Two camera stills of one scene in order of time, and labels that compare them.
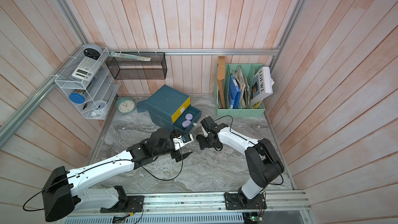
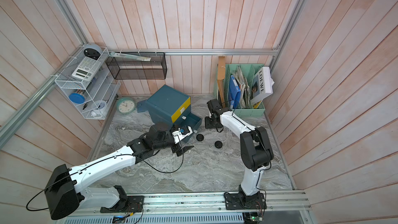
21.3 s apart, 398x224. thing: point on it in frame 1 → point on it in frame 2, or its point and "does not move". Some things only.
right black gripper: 202,143 → 207,124
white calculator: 86,68 does not move
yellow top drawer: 181,109 does not move
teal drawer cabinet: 170,109 does not move
